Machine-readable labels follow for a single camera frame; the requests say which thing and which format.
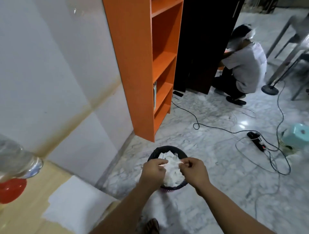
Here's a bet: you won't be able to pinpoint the black round stand base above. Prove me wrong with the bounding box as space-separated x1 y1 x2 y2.
261 84 280 96

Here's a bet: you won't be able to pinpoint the person's right hand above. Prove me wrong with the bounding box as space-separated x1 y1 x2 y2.
179 157 211 196

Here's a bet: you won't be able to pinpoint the person's left hand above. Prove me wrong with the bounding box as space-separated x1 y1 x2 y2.
139 158 169 194

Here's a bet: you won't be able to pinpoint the black cable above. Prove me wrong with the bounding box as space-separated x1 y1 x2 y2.
171 101 256 135
235 135 292 176

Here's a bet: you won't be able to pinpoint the pink waste basket black liner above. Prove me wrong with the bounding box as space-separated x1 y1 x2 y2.
147 146 189 194

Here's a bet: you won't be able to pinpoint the clear plastic water bottle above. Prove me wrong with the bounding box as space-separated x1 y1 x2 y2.
0 134 44 180

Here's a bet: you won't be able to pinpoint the person's right forearm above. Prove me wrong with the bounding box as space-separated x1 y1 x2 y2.
195 182 277 234

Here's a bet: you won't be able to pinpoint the white paper napkins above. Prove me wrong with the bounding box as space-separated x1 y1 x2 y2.
41 175 119 232

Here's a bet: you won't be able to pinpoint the crumpled white tissues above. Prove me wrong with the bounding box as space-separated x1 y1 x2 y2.
158 150 186 187

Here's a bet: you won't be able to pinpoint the red plastic funnel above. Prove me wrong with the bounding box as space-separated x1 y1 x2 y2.
0 178 27 205

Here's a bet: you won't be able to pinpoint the black cabinet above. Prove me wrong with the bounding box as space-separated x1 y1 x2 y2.
173 0 246 95

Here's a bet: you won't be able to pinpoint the wooden table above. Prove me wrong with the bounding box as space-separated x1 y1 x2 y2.
0 160 121 234

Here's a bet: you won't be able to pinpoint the person's left forearm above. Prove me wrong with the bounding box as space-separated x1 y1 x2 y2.
89 185 160 234

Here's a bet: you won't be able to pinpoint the orange cabinet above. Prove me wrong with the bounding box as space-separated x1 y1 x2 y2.
102 0 184 143

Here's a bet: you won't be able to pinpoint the black power strip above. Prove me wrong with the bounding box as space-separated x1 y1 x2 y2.
247 131 267 152

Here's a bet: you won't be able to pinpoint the white headband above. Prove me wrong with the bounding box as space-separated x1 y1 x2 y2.
241 24 256 40

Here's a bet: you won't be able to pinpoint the teal plastic stool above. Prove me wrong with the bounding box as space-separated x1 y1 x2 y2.
281 123 309 155

